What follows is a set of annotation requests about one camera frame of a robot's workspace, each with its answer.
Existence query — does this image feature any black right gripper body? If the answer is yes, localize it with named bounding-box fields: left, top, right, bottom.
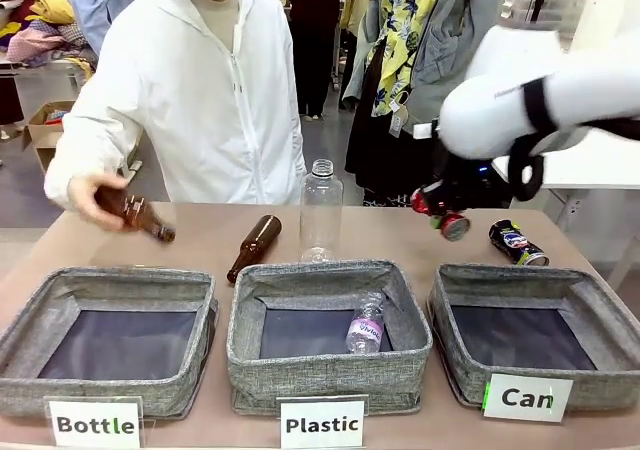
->
left=437, top=152, right=515, bottom=217

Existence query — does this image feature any red drink can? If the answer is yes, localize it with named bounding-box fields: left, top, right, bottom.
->
left=409, top=187, right=472, bottom=243

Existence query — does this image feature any brown glass bottle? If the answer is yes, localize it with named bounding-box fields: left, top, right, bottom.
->
left=95, top=187, right=177, bottom=244
left=226, top=214, right=283, bottom=285

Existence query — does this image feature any person right forearm white sleeve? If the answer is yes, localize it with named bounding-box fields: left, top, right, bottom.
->
left=43, top=100, right=151, bottom=202

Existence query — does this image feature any dark blue drink can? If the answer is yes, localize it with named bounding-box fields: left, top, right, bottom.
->
left=488, top=219, right=550, bottom=267

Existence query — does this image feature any grey fabric basket can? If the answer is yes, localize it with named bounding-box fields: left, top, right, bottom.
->
left=427, top=262, right=640, bottom=413

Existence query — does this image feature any grey fabric basket plastic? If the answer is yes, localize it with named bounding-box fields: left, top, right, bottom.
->
left=226, top=259, right=434, bottom=417

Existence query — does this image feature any white sign reading Can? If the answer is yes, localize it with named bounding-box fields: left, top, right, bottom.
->
left=480, top=372, right=575, bottom=424

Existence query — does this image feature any grey fabric basket bottle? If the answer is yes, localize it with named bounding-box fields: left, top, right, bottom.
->
left=0, top=266, right=220, bottom=419

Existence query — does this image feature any person right hand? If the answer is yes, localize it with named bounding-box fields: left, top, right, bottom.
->
left=65, top=173, right=132, bottom=232

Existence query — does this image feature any paper tag on clothing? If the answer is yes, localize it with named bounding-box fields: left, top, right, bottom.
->
left=388, top=102, right=410, bottom=137

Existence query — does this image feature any clear empty plastic bottle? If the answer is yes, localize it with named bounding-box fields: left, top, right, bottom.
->
left=298, top=158, right=345, bottom=264

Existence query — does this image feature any white side table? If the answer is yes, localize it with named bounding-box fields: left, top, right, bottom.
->
left=490, top=134, right=640, bottom=285

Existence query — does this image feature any person grey hoodie yellow shirt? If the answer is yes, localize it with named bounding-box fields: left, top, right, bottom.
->
left=341, top=0, right=509, bottom=208

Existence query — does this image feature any plastic bottle purple label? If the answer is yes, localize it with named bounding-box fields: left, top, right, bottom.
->
left=345, top=291, right=387, bottom=355

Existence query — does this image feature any person in dark clothes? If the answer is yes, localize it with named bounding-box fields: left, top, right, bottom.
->
left=286, top=0, right=362, bottom=120

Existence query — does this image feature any person torso white jacket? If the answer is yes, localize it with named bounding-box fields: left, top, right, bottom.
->
left=43, top=0, right=307, bottom=206

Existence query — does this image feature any white sign reading Plastic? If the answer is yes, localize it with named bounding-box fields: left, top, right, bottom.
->
left=275, top=394, right=370, bottom=450

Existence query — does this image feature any person in blue shirt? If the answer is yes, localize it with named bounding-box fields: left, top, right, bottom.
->
left=65, top=0, right=151, bottom=59

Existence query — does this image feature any open cardboard box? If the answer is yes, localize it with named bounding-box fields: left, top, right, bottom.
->
left=20, top=99, right=77, bottom=174

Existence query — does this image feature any white sign reading Bottle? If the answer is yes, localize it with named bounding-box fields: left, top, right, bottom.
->
left=43, top=395, right=145, bottom=449

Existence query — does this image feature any pile of colourful fabrics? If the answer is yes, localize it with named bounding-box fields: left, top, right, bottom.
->
left=0, top=0, right=96, bottom=66

